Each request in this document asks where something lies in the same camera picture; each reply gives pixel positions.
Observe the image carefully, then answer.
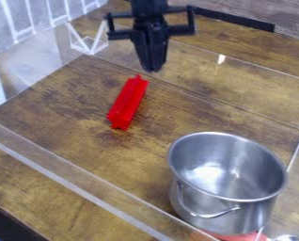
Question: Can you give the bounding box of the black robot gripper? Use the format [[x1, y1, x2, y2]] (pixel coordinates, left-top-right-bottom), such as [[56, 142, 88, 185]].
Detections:
[[104, 0, 195, 72]]

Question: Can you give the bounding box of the silver metal object corner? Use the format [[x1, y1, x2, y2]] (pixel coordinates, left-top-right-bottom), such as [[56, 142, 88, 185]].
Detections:
[[267, 234, 299, 241]]

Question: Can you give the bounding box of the red plastic block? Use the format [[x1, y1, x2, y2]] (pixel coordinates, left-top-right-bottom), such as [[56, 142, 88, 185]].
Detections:
[[107, 74, 149, 130]]

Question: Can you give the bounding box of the clear acrylic triangle bracket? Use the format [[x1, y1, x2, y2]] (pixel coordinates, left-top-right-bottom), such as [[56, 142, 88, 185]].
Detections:
[[65, 21, 109, 56]]

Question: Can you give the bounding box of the clear acrylic front barrier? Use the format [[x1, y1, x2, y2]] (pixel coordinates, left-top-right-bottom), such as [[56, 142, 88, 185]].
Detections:
[[0, 124, 219, 241]]

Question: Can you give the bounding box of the silver metal pot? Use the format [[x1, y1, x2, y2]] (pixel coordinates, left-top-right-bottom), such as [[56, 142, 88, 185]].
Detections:
[[167, 132, 288, 235]]

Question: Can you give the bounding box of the red object under pot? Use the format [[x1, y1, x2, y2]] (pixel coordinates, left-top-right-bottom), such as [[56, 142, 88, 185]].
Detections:
[[190, 233, 267, 241]]

